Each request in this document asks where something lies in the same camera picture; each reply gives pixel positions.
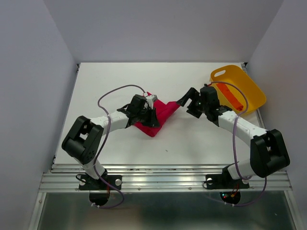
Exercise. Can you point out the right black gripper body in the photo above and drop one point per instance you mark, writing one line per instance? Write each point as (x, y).
(205, 106)

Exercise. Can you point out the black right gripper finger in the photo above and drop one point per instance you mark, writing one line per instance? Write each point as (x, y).
(195, 108)
(193, 95)

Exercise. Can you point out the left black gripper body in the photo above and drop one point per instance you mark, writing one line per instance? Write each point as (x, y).
(140, 113)

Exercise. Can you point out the red t shirt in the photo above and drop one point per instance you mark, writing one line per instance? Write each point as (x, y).
(163, 112)

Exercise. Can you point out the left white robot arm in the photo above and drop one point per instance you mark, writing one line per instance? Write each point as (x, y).
(84, 137)

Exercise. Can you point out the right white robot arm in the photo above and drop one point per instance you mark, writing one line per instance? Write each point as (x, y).
(268, 152)

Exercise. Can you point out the orange rolled t shirt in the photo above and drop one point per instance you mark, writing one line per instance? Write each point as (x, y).
(230, 97)

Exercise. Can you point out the yellow plastic basket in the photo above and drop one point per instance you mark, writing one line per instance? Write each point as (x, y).
(242, 87)

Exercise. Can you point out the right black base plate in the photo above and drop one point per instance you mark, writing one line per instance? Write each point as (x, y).
(219, 181)

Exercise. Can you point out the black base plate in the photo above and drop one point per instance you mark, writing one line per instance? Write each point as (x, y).
(219, 181)
(87, 183)

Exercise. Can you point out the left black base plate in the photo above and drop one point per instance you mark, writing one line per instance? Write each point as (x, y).
(87, 183)

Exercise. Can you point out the aluminium rail frame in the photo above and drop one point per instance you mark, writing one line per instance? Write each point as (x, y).
(162, 176)

